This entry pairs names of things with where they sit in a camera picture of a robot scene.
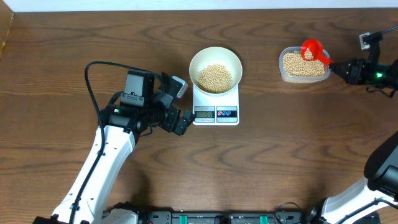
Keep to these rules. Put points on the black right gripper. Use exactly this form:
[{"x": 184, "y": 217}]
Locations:
[{"x": 356, "y": 73}]

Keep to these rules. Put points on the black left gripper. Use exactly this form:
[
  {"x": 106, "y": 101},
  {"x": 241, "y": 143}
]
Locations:
[{"x": 168, "y": 124}]

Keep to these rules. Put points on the red plastic measuring scoop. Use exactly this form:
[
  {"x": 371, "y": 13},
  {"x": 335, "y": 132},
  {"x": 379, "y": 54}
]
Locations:
[{"x": 312, "y": 50}]

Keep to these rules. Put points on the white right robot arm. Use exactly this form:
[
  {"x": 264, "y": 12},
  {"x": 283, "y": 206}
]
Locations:
[{"x": 378, "y": 187}]

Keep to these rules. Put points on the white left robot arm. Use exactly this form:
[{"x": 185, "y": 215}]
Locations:
[{"x": 114, "y": 141}]

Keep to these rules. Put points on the white digital kitchen scale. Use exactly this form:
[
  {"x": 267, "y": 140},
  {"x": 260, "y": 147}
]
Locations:
[{"x": 216, "y": 109}]

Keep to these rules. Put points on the soybeans in bowl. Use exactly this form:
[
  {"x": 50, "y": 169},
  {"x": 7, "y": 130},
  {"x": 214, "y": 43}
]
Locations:
[{"x": 215, "y": 78}]

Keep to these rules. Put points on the cream plastic bowl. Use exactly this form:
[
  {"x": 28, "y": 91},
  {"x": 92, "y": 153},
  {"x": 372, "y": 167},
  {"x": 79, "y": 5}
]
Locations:
[{"x": 216, "y": 55}]

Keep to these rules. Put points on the clear container of soybeans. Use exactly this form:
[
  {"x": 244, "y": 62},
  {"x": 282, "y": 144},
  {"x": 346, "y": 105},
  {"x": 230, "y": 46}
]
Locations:
[{"x": 295, "y": 69}]

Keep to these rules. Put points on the brown cardboard side panel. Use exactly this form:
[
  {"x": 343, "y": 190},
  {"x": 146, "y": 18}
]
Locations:
[{"x": 6, "y": 17}]

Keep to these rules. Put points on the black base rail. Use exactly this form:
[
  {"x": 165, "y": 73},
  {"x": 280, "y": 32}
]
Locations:
[{"x": 165, "y": 217}]

